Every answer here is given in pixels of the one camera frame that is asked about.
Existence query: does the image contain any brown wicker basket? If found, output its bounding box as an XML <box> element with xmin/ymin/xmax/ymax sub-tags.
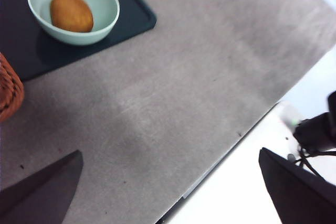
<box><xmin>0</xmin><ymin>52</ymin><xmax>25</xmax><ymax>123</ymax></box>

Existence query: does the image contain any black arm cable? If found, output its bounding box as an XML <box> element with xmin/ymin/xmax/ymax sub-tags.
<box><xmin>288</xmin><ymin>149</ymin><xmax>336</xmax><ymax>179</ymax></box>

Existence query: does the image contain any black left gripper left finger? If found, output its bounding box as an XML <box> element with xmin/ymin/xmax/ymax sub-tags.
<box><xmin>0</xmin><ymin>150</ymin><xmax>84</xmax><ymax>224</ymax></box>

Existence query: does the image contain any black rectangular tray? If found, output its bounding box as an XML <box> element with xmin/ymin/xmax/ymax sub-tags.
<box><xmin>0</xmin><ymin>0</ymin><xmax>158</xmax><ymax>82</ymax></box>

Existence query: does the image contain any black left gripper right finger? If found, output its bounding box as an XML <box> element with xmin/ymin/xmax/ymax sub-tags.
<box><xmin>258</xmin><ymin>147</ymin><xmax>336</xmax><ymax>224</ymax></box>

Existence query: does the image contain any teal bowl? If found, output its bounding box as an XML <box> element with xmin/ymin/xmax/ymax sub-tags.
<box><xmin>27</xmin><ymin>0</ymin><xmax>121</xmax><ymax>46</ymax></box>

